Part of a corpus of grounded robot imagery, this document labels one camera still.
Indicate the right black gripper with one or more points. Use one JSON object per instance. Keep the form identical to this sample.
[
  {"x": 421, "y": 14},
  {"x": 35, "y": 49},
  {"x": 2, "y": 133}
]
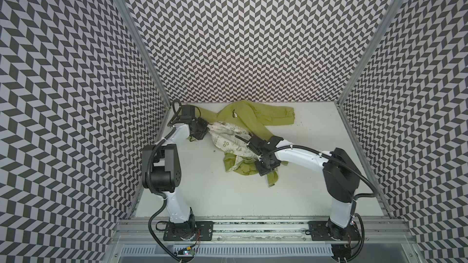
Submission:
[{"x": 255, "y": 145}]

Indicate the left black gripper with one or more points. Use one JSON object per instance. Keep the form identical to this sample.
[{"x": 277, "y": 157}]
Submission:
[{"x": 204, "y": 126}]

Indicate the lime green zip jacket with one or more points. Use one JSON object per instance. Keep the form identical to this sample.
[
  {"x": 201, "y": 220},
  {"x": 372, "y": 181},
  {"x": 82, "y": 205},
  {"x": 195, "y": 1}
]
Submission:
[{"x": 244, "y": 118}]

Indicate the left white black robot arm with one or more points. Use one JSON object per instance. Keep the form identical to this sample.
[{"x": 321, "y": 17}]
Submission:
[{"x": 162, "y": 172}]

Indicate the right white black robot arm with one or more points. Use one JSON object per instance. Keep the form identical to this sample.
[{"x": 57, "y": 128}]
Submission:
[{"x": 341, "y": 176}]

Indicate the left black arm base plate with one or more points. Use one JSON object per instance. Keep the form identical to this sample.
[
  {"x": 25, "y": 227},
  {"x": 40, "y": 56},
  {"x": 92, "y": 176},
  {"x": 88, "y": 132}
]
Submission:
[{"x": 189, "y": 231}]

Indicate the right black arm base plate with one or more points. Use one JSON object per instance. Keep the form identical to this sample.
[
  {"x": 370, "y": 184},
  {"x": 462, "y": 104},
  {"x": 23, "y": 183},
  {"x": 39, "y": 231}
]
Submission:
[{"x": 328, "y": 231}]

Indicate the aluminium front mounting rail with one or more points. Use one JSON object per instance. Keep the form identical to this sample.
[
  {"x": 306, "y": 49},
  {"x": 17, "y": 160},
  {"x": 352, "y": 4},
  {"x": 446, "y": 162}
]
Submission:
[{"x": 269, "y": 230}]

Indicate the left aluminium corner post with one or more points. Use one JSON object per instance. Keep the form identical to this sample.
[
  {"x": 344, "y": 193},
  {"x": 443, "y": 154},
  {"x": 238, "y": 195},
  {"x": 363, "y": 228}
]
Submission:
[{"x": 138, "y": 40}]

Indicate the aluminium corner post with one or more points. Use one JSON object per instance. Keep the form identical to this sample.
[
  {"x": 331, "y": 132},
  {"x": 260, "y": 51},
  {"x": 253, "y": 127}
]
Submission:
[
  {"x": 379, "y": 35},
  {"x": 138, "y": 40}
]

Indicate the right aluminium corner post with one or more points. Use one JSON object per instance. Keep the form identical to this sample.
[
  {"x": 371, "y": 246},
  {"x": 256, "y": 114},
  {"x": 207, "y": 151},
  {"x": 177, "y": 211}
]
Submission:
[{"x": 379, "y": 35}]

